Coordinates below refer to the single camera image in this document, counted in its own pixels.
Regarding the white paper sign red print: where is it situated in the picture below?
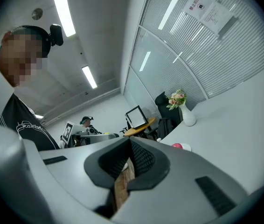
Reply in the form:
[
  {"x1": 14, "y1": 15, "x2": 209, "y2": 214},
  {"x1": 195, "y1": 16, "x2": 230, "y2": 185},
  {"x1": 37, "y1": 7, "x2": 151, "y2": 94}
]
[{"x1": 181, "y1": 0, "x2": 216, "y2": 22}]

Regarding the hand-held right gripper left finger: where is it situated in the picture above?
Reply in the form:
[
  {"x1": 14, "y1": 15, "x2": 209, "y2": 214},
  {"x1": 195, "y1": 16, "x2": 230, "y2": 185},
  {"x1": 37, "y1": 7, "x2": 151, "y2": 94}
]
[{"x1": 24, "y1": 137, "x2": 136, "y2": 219}]

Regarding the round metal ceiling fixture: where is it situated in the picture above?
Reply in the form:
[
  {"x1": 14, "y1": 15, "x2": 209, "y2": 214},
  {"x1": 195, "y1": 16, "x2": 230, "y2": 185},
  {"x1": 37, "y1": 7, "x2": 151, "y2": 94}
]
[{"x1": 31, "y1": 7, "x2": 43, "y2": 21}]

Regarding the long ceiling light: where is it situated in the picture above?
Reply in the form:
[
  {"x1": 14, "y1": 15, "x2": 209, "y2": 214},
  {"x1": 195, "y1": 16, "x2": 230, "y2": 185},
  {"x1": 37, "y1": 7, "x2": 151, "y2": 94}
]
[
  {"x1": 50, "y1": 0, "x2": 76, "y2": 38},
  {"x1": 81, "y1": 65, "x2": 98, "y2": 90}
]

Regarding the pink flower bouquet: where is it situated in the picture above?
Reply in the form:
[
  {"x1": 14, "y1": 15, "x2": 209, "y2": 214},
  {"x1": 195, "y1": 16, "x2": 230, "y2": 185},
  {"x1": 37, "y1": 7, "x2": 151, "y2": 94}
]
[{"x1": 166, "y1": 89, "x2": 188, "y2": 111}]

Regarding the person's head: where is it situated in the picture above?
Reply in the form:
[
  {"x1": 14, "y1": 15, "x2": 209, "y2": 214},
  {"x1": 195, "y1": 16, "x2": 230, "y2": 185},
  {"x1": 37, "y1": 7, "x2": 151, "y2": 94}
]
[{"x1": 0, "y1": 25, "x2": 51, "y2": 87}]

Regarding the white paper notice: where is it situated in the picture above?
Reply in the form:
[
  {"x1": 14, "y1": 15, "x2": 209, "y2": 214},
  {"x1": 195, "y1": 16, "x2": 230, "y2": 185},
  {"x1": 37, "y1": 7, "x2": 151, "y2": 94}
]
[{"x1": 199, "y1": 0, "x2": 235, "y2": 35}]

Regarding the black head-mounted camera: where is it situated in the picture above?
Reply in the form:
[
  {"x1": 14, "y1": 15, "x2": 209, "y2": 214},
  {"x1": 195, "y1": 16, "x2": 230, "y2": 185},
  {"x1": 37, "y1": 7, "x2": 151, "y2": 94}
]
[{"x1": 49, "y1": 24, "x2": 64, "y2": 47}]

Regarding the white ribbed vase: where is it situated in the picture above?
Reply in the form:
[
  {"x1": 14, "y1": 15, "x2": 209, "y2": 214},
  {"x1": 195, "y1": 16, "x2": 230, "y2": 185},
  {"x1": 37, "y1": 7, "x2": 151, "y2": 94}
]
[{"x1": 180, "y1": 104, "x2": 197, "y2": 127}]

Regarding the person's black printed t-shirt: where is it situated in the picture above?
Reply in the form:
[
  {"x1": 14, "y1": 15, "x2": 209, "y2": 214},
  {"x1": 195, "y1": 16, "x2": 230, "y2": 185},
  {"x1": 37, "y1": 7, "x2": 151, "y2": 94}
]
[{"x1": 0, "y1": 92, "x2": 60, "y2": 152}]

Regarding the black high-back office chair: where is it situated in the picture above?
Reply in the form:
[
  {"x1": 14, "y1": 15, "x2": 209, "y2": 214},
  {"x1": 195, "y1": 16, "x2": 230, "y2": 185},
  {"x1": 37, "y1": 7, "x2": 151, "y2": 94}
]
[{"x1": 154, "y1": 91, "x2": 182, "y2": 126}]

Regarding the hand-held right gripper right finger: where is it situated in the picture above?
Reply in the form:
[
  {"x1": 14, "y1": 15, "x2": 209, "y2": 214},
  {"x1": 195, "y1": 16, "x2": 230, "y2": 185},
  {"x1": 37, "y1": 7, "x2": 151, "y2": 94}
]
[{"x1": 110, "y1": 136, "x2": 249, "y2": 224}]

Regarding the black chair with jacket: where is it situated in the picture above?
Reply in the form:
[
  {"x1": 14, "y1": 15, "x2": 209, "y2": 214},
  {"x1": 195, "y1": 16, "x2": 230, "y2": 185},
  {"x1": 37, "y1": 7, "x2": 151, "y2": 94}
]
[{"x1": 156, "y1": 118, "x2": 174, "y2": 140}]

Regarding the round wooden table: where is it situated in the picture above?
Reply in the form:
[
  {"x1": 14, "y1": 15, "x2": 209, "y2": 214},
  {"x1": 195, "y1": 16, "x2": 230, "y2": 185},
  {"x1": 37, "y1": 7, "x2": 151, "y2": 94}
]
[{"x1": 124, "y1": 117, "x2": 157, "y2": 138}]

